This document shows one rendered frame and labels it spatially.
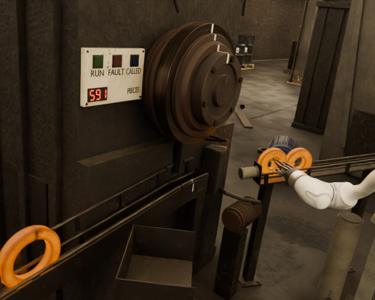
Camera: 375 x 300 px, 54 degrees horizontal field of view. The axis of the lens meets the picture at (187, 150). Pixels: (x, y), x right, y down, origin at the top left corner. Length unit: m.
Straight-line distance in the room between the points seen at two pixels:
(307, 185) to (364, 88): 2.47
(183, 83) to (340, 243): 1.18
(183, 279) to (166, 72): 0.68
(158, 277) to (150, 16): 0.88
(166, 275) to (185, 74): 0.67
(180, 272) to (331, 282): 1.11
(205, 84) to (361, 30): 2.90
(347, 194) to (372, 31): 2.53
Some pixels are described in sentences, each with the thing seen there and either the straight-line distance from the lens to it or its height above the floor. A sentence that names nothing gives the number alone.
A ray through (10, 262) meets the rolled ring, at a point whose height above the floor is 0.70.
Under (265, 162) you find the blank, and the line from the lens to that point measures 1.87.
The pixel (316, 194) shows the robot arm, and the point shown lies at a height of 0.75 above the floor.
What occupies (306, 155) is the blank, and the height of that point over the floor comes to 0.76.
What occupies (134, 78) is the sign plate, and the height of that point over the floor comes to 1.14.
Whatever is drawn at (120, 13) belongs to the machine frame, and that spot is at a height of 1.35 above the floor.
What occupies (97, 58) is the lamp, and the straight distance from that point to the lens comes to 1.21.
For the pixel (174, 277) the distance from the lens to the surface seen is 1.21.
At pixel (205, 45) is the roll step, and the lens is 1.37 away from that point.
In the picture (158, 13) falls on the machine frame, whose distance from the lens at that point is 1.42.
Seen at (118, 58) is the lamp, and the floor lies 1.21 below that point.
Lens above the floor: 1.36
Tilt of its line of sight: 20 degrees down
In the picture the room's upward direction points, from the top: 7 degrees clockwise
